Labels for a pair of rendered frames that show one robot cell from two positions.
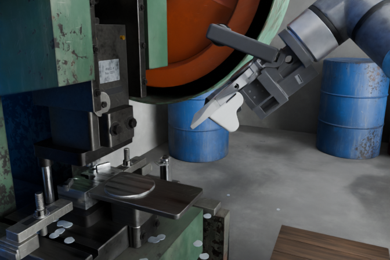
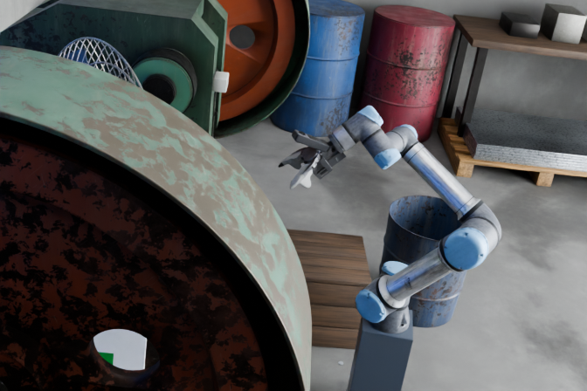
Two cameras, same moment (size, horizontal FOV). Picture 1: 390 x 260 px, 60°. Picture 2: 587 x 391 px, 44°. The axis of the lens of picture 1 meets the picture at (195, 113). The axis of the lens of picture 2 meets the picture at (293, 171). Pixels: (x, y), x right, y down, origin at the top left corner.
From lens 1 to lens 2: 1.76 m
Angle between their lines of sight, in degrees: 29
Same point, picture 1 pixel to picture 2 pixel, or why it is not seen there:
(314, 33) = (347, 141)
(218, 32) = (301, 139)
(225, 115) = (306, 180)
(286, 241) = not seen: hidden behind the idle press
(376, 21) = (372, 140)
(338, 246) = (325, 239)
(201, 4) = (235, 56)
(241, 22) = (272, 78)
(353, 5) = (363, 131)
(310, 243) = (303, 240)
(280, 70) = (328, 154)
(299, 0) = not seen: outside the picture
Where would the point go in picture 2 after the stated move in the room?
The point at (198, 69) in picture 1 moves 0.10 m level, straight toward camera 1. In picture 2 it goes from (231, 111) to (241, 121)
